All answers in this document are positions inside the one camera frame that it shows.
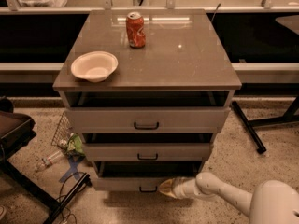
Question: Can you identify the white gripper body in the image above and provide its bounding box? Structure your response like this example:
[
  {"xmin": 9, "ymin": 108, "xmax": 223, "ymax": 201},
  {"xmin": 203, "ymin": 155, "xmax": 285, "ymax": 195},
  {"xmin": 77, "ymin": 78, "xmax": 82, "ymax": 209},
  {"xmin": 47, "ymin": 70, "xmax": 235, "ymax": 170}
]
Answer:
[{"xmin": 172, "ymin": 177, "xmax": 199, "ymax": 199}]

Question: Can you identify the clear plastic bottle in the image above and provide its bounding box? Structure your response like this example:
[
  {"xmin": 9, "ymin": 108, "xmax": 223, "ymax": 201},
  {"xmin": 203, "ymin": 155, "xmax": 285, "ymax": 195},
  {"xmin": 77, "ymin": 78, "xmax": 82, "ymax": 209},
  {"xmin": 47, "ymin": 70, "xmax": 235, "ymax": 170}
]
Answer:
[{"xmin": 35, "ymin": 150, "xmax": 64, "ymax": 172}]

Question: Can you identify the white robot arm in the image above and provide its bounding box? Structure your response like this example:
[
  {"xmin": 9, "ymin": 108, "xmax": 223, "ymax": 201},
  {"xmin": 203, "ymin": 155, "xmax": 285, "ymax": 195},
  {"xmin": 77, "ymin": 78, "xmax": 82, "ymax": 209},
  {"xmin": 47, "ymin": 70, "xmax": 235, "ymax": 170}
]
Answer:
[{"xmin": 158, "ymin": 172, "xmax": 299, "ymax": 224}]

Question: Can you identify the wire mesh basket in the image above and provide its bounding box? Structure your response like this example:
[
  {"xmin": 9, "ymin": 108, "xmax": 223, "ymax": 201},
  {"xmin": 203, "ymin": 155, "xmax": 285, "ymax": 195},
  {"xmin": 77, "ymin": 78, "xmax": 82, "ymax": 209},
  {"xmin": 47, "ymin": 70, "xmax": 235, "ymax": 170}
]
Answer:
[{"xmin": 51, "ymin": 113, "xmax": 72, "ymax": 146}]

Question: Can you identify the grey drawer cabinet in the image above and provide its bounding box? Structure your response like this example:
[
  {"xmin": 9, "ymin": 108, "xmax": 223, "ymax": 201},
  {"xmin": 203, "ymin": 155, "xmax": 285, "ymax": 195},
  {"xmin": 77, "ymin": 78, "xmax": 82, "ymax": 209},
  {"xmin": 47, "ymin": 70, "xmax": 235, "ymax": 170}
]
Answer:
[{"xmin": 51, "ymin": 8, "xmax": 243, "ymax": 194}]

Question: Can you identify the green chip bag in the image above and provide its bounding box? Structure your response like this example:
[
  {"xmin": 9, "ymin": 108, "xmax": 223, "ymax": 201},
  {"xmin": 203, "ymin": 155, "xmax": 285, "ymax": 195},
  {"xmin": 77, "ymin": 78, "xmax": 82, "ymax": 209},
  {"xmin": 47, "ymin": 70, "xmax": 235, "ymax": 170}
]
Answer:
[{"xmin": 65, "ymin": 133, "xmax": 84, "ymax": 156}]

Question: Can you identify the orange soda can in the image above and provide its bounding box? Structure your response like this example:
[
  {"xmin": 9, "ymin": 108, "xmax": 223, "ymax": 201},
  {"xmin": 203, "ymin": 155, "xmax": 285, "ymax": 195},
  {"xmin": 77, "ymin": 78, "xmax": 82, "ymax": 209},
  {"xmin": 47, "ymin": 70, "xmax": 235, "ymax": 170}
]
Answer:
[{"xmin": 126, "ymin": 11, "xmax": 146, "ymax": 49}]

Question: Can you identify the drawer black handle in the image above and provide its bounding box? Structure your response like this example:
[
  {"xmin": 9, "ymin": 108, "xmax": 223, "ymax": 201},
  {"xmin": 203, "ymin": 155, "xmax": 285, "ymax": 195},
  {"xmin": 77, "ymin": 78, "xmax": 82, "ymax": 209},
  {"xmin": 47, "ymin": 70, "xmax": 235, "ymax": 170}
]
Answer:
[
  {"xmin": 64, "ymin": 106, "xmax": 231, "ymax": 134},
  {"xmin": 81, "ymin": 142, "xmax": 215, "ymax": 163},
  {"xmin": 91, "ymin": 161, "xmax": 206, "ymax": 194}
]

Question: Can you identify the black stand base left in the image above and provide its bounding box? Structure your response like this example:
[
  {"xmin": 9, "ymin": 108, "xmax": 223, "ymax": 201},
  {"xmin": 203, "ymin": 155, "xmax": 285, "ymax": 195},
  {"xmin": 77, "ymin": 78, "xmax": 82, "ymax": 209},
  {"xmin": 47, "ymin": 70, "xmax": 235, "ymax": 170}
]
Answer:
[{"xmin": 0, "ymin": 161, "xmax": 91, "ymax": 224}]

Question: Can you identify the black floor cable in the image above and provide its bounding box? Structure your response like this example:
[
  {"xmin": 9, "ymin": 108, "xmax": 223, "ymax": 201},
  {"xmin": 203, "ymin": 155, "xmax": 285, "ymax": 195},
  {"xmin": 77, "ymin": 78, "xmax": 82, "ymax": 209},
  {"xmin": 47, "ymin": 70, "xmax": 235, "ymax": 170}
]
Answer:
[{"xmin": 54, "ymin": 171, "xmax": 89, "ymax": 224}]

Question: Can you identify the white paper bowl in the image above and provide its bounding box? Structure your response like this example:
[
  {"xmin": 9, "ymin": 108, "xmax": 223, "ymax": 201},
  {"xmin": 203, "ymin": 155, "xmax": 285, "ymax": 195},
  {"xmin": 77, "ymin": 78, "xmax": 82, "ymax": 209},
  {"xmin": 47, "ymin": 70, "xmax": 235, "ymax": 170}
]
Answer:
[{"xmin": 71, "ymin": 51, "xmax": 119, "ymax": 83}]

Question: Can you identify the dark brown chair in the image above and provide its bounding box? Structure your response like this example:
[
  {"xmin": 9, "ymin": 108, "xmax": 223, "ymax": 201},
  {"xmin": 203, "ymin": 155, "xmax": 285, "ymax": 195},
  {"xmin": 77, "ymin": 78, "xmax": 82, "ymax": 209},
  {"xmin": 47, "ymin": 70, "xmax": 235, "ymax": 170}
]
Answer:
[{"xmin": 0, "ymin": 96, "xmax": 36, "ymax": 162}]

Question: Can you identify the black table leg right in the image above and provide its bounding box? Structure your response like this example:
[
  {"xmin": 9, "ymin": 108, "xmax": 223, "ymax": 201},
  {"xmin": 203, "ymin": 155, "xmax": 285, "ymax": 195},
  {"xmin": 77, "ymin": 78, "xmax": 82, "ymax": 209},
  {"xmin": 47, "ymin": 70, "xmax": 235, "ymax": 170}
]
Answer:
[{"xmin": 231, "ymin": 96, "xmax": 299, "ymax": 154}]

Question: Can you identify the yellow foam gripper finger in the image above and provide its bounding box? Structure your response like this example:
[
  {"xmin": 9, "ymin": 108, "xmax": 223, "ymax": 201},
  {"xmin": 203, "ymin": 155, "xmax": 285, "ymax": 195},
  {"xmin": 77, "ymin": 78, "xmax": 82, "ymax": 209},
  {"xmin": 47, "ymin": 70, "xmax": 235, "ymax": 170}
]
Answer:
[{"xmin": 158, "ymin": 179, "xmax": 178, "ymax": 199}]

